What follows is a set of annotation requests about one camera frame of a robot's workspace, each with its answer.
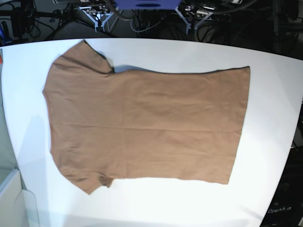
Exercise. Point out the white box at corner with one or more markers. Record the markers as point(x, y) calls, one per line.
point(17, 206)

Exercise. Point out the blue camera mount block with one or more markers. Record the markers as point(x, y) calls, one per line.
point(148, 4)

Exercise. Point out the brown T-shirt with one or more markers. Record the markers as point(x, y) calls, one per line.
point(108, 125)

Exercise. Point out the black OpenArm equipment case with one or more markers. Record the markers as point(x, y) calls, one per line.
point(286, 207)

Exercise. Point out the black tripod stand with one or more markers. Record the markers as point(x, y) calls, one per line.
point(25, 20)

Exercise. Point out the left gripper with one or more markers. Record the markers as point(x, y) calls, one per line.
point(192, 16)

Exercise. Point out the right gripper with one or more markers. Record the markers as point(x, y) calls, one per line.
point(99, 14)

